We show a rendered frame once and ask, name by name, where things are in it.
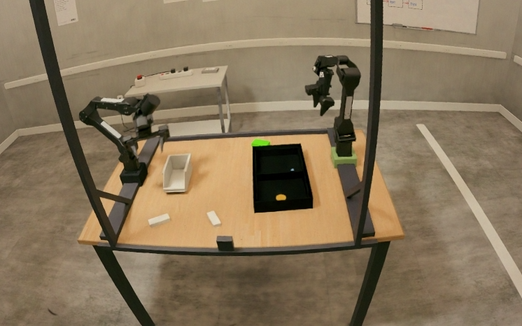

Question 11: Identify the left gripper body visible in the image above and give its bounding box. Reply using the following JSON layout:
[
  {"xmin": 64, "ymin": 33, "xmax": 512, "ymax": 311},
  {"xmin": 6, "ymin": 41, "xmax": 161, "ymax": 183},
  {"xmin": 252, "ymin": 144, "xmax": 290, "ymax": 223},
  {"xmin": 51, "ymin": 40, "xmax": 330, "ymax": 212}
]
[{"xmin": 123, "ymin": 123, "xmax": 171, "ymax": 150}]

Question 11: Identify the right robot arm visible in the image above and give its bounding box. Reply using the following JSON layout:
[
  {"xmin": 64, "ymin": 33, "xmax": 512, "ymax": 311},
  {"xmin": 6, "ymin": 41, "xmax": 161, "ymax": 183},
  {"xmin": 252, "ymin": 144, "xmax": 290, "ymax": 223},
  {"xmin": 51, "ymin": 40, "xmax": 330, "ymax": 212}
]
[{"xmin": 304, "ymin": 55, "xmax": 362, "ymax": 157}]

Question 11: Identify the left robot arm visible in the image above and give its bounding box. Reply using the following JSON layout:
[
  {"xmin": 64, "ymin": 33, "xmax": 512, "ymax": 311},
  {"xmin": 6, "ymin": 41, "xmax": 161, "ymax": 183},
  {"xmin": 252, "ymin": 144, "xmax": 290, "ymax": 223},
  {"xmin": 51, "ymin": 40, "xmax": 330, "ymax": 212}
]
[{"xmin": 79, "ymin": 92, "xmax": 160, "ymax": 173}]

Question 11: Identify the green rectangular block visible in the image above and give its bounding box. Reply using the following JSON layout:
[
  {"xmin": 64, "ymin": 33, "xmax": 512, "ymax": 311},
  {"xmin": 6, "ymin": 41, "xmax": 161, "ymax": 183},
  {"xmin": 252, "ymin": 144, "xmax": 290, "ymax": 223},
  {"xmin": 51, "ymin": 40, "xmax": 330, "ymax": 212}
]
[{"xmin": 251, "ymin": 139, "xmax": 270, "ymax": 146}]

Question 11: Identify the white open box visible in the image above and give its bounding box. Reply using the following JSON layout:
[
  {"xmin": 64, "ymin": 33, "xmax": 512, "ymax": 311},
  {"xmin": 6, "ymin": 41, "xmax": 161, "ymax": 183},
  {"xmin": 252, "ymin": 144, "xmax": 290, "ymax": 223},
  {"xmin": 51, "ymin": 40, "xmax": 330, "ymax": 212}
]
[{"xmin": 162, "ymin": 153, "xmax": 192, "ymax": 192}]

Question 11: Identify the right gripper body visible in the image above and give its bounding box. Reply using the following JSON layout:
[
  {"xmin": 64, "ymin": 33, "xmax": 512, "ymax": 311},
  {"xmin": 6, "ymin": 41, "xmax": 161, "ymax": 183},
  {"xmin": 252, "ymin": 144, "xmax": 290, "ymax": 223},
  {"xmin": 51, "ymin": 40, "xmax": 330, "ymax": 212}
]
[{"xmin": 316, "ymin": 80, "xmax": 335, "ymax": 106}]

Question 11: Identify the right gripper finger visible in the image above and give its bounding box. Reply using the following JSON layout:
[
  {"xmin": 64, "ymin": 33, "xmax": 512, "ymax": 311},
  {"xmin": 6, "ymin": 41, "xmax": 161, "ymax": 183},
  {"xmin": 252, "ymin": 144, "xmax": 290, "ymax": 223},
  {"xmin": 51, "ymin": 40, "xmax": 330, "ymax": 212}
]
[
  {"xmin": 312, "ymin": 95, "xmax": 320, "ymax": 108},
  {"xmin": 319, "ymin": 102, "xmax": 332, "ymax": 117}
]

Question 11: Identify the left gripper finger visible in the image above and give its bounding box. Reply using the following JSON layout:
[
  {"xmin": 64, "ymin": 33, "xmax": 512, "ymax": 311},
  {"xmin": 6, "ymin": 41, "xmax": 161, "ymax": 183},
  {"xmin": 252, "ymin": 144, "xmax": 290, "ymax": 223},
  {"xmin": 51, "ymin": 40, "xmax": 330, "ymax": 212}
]
[
  {"xmin": 160, "ymin": 129, "xmax": 168, "ymax": 152},
  {"xmin": 127, "ymin": 139, "xmax": 140, "ymax": 159}
]

